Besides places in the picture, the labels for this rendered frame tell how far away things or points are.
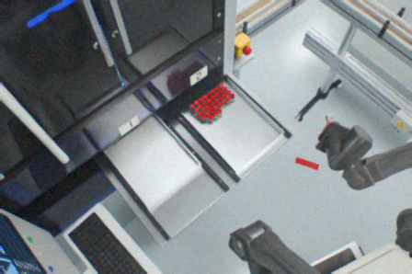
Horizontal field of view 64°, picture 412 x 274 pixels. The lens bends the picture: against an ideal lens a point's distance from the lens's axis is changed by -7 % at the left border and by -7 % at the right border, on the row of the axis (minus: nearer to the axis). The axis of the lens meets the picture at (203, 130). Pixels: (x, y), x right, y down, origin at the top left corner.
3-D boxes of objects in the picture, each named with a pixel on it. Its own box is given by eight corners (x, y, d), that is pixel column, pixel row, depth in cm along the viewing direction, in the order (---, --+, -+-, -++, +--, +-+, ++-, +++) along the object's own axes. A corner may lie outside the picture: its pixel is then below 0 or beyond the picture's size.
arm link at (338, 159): (324, 166, 91) (340, 176, 92) (341, 149, 87) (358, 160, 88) (321, 152, 97) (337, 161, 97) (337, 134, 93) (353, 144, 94)
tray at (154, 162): (99, 146, 143) (97, 142, 140) (150, 110, 150) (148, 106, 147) (148, 209, 131) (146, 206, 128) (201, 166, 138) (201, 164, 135)
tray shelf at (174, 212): (91, 155, 143) (90, 154, 142) (219, 64, 163) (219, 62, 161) (161, 246, 126) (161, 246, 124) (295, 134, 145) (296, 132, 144)
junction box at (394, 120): (388, 121, 192) (395, 113, 184) (394, 116, 194) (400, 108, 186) (405, 135, 188) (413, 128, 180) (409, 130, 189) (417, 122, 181)
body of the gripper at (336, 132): (314, 144, 103) (315, 159, 97) (334, 119, 98) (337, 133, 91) (332, 154, 104) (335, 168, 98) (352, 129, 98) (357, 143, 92)
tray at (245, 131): (181, 116, 149) (180, 112, 146) (227, 83, 156) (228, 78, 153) (235, 175, 136) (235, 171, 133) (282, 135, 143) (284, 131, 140)
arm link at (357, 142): (357, 191, 88) (360, 176, 95) (389, 163, 82) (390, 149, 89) (322, 162, 90) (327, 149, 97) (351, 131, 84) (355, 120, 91)
